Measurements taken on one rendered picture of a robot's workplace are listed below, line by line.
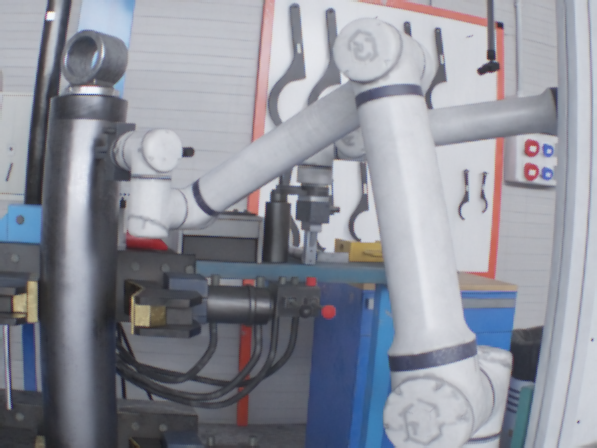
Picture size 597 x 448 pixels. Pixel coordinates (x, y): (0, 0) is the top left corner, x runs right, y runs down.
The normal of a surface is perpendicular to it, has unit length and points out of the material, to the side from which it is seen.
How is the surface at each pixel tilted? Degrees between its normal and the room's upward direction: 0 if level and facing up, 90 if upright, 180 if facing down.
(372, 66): 89
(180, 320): 90
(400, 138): 84
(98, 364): 90
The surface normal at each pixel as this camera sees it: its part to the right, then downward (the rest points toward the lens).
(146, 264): 0.28, 0.06
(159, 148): 0.50, 0.00
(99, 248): 0.74, 0.07
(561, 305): -0.92, -0.04
